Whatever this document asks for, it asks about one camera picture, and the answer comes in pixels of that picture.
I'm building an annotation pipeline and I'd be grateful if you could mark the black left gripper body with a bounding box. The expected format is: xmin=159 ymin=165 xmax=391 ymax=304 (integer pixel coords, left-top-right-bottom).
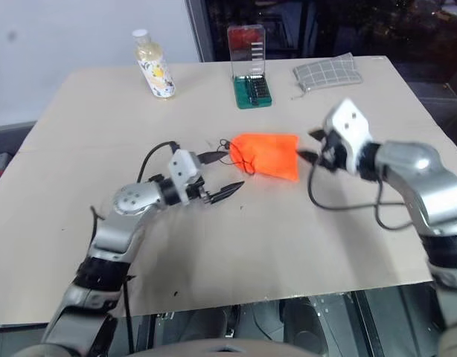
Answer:
xmin=187 ymin=174 xmax=215 ymax=206

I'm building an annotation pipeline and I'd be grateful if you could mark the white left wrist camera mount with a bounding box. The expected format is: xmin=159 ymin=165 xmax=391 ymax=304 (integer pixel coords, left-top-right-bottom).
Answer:
xmin=167 ymin=149 xmax=200 ymax=206

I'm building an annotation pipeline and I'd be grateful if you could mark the beige robot torso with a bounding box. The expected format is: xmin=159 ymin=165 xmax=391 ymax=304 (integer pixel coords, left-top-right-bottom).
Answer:
xmin=168 ymin=336 xmax=289 ymax=357

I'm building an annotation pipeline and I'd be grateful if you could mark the grey window frame post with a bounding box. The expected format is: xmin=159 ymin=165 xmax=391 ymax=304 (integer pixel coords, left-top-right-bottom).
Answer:
xmin=185 ymin=0 xmax=214 ymax=63

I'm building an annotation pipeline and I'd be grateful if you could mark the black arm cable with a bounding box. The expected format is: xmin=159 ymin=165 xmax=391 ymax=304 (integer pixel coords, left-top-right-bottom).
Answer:
xmin=138 ymin=140 xmax=181 ymax=185
xmin=306 ymin=161 xmax=419 ymax=231

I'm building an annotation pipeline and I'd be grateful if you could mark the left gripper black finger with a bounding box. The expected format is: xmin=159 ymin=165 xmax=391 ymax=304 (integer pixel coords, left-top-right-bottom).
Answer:
xmin=197 ymin=149 xmax=230 ymax=165
xmin=208 ymin=181 xmax=246 ymax=206

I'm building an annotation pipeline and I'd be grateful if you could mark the dark rounded shape under table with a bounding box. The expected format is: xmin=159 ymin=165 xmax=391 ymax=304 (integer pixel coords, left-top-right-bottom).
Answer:
xmin=282 ymin=297 xmax=336 ymax=347

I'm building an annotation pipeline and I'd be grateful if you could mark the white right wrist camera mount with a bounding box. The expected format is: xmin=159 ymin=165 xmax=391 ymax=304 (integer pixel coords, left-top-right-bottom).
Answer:
xmin=322 ymin=98 xmax=374 ymax=174

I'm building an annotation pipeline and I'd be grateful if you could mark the grey checked fabric pouch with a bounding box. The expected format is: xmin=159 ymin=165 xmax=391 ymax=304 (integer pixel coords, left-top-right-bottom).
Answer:
xmin=290 ymin=51 xmax=365 ymax=101

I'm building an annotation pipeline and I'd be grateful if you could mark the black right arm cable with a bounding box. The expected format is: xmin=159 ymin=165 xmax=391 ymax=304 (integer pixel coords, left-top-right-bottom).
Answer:
xmin=306 ymin=161 xmax=419 ymax=231

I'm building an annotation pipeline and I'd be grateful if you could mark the green screwdriver bit case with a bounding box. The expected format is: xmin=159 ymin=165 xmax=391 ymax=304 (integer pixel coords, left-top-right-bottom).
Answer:
xmin=227 ymin=24 xmax=274 ymax=110

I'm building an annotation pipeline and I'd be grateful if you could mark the beige cardboard table cover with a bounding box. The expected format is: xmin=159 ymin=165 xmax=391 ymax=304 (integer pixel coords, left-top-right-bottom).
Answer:
xmin=0 ymin=55 xmax=444 ymax=328

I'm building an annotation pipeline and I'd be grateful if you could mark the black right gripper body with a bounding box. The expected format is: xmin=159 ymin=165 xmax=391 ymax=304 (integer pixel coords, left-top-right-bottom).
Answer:
xmin=316 ymin=130 xmax=349 ymax=173

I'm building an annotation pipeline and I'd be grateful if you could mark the orange drawstring pouch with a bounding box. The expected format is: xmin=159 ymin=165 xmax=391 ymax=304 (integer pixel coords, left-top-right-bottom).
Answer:
xmin=219 ymin=132 xmax=300 ymax=183

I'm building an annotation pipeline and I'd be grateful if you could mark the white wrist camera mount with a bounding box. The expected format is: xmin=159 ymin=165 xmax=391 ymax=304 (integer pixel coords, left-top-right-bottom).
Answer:
xmin=167 ymin=149 xmax=200 ymax=206
xmin=322 ymin=98 xmax=374 ymax=174

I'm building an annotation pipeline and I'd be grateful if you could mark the clear bottle with floral label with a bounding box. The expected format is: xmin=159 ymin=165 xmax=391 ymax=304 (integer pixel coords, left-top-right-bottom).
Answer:
xmin=130 ymin=28 xmax=176 ymax=100

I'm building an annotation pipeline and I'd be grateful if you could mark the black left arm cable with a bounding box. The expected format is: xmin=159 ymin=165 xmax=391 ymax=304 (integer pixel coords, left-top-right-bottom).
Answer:
xmin=138 ymin=140 xmax=181 ymax=185

